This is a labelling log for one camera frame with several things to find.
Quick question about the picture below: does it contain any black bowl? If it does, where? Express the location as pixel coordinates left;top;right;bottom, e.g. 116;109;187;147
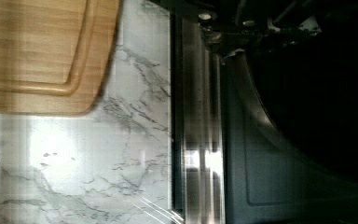
250;13;358;182

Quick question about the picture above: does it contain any bamboo cutting board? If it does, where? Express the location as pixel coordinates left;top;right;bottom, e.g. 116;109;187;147
0;0;121;116

